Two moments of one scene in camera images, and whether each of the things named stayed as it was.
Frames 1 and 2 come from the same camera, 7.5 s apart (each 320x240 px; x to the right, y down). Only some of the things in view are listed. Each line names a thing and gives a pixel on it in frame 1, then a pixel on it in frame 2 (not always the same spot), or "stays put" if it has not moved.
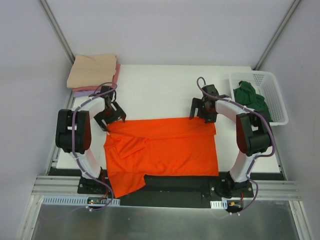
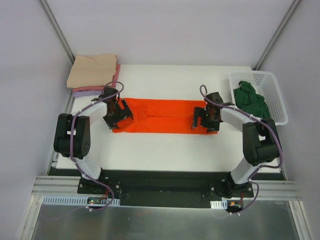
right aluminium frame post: [276, 35] stays put
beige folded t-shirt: [90, 71] stays put
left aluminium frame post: [57, 30] stays put
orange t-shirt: [134, 148] → [163, 116]
